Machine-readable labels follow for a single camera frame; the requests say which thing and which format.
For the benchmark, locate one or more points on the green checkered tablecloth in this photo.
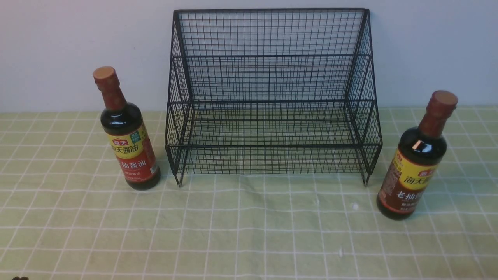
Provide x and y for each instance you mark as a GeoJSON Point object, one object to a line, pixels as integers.
{"type": "Point", "coordinates": [68, 214]}

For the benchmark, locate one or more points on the black wire mesh shelf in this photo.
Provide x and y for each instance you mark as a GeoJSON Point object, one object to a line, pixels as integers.
{"type": "Point", "coordinates": [272, 91]}

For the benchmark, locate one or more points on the brown label soy sauce bottle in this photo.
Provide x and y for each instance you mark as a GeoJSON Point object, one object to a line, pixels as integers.
{"type": "Point", "coordinates": [418, 154]}

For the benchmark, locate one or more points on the red label soy sauce bottle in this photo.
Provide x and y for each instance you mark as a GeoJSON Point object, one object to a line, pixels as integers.
{"type": "Point", "coordinates": [123, 123]}

